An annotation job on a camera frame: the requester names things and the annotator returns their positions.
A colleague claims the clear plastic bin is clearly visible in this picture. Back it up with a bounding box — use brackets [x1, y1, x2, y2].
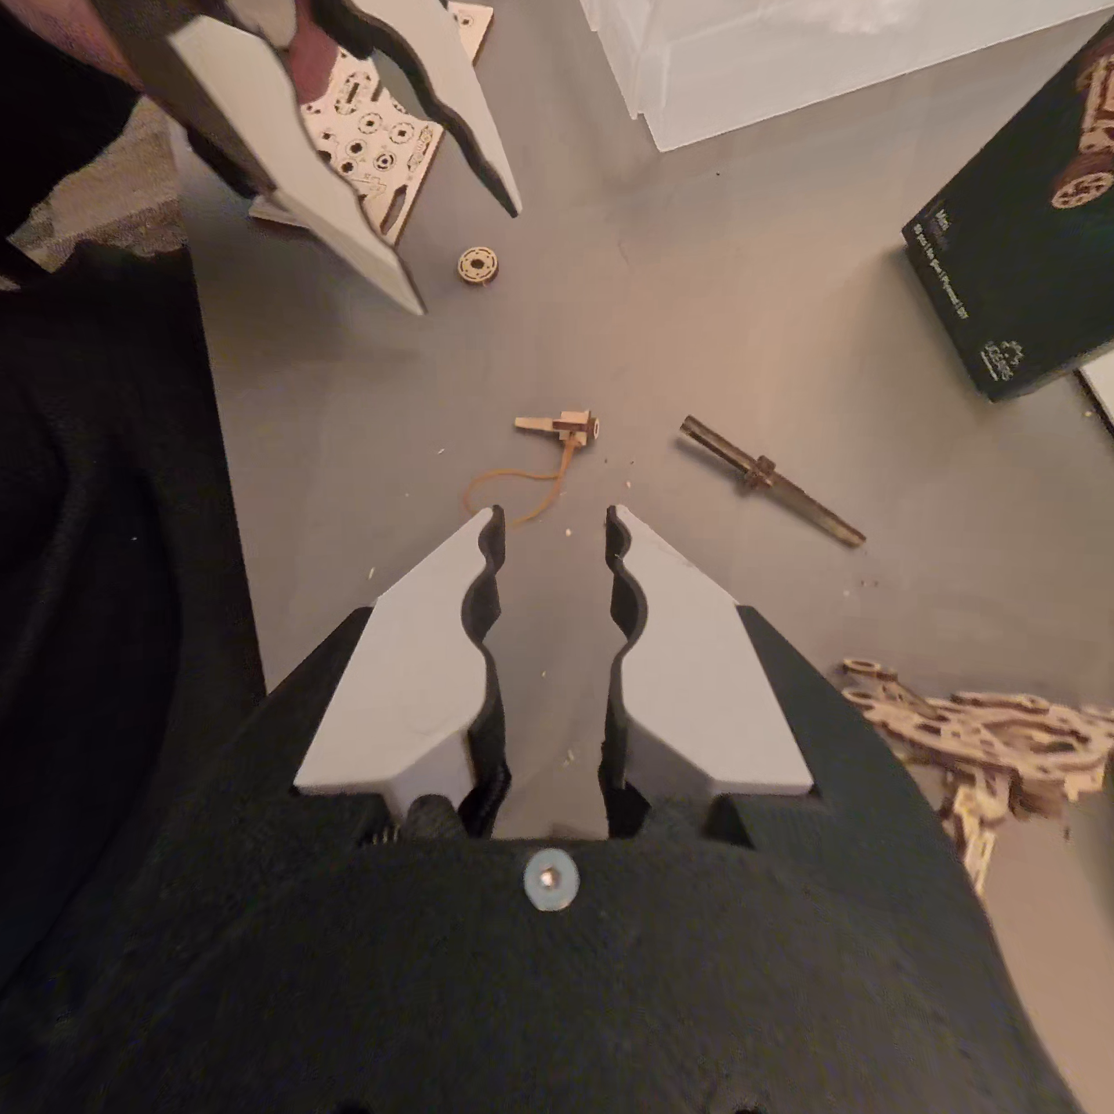
[578, 0, 1114, 154]

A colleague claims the wooden buggy model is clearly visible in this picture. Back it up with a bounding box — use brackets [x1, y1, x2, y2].
[839, 660, 1114, 900]

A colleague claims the person's left forearm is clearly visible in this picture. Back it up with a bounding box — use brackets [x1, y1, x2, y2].
[0, 18, 133, 241]

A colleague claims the wooden cross-shaped part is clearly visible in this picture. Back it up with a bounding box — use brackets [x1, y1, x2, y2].
[513, 410, 602, 451]

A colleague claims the person's left hand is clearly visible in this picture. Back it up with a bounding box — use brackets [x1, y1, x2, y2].
[21, 0, 339, 112]

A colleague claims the dark model kit box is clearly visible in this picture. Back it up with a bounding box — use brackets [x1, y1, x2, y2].
[900, 14, 1114, 404]

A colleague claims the wooden sheet piece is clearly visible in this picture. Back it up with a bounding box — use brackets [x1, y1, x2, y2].
[248, 0, 494, 247]

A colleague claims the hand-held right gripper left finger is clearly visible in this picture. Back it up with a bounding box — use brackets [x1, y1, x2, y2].
[292, 505, 515, 840]

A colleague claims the white mat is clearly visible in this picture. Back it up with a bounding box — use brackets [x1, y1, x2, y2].
[1078, 353, 1114, 438]

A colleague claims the tan rubber band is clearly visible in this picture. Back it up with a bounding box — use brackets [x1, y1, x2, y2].
[460, 440, 582, 529]

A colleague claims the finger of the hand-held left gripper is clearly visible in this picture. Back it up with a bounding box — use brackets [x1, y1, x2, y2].
[335, 0, 525, 220]
[165, 16, 430, 319]

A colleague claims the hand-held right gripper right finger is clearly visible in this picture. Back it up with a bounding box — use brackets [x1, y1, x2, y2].
[604, 505, 816, 838]

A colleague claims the dark wooden gear axle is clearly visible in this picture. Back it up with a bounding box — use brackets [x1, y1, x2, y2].
[678, 415, 868, 550]

